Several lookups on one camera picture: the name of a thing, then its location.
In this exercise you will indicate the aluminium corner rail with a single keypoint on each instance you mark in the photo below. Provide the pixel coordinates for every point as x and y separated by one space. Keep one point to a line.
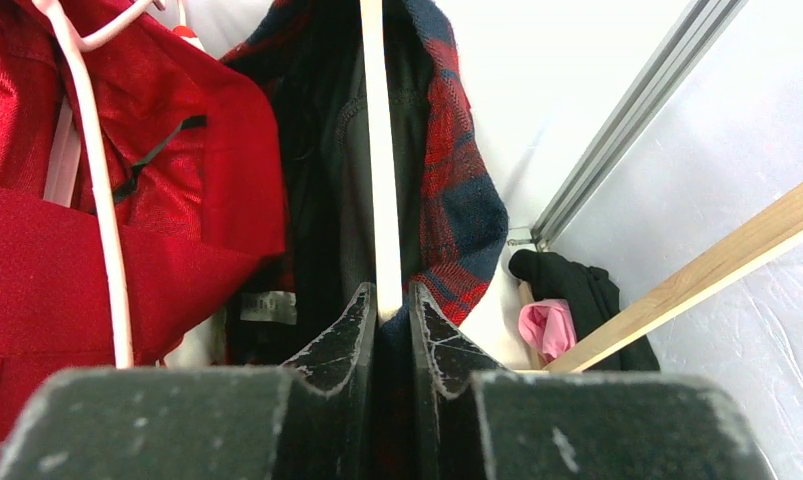
688 39

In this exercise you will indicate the red navy plaid skirt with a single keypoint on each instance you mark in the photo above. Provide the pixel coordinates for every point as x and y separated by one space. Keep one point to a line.
308 55

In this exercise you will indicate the pink cloth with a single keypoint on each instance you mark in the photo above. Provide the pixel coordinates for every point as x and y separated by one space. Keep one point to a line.
548 328

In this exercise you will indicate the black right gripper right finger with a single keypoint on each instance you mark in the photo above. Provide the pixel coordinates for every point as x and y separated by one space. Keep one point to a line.
573 424

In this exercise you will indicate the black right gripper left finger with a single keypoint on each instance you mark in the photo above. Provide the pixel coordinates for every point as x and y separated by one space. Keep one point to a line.
304 419

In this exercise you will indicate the pink plastic hanger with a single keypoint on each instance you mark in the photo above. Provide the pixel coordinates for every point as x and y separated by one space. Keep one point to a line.
73 45

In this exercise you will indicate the red dress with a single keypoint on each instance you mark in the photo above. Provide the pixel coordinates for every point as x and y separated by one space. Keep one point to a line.
187 204

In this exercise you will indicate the black shirt with flower print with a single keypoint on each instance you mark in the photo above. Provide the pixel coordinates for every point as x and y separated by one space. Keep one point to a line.
592 296

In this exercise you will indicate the wooden clothes rack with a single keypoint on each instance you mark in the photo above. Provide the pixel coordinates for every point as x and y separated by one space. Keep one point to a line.
771 233

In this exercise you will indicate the beige plastic hanger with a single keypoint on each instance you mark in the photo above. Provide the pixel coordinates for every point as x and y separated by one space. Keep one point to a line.
389 288

